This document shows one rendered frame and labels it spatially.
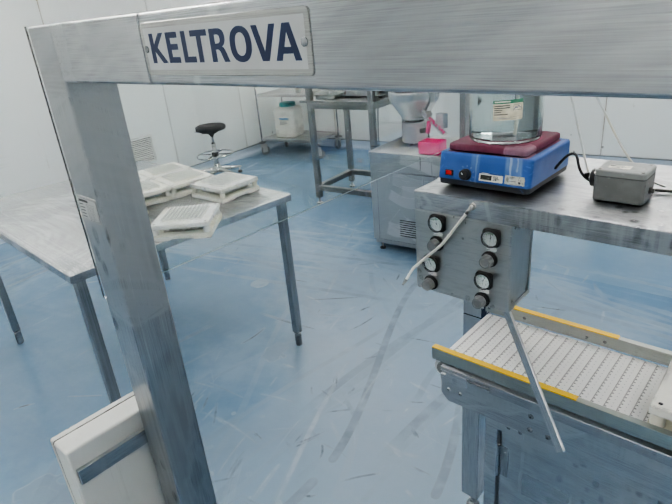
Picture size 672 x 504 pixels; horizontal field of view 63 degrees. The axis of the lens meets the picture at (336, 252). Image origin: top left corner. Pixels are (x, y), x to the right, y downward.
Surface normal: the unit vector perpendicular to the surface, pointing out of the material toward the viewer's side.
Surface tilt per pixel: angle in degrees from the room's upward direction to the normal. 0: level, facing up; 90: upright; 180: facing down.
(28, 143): 90
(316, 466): 0
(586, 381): 0
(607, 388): 0
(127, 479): 90
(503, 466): 90
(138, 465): 90
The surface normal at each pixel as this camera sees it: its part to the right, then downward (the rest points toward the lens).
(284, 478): -0.08, -0.91
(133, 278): 0.75, 0.21
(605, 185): -0.66, 0.36
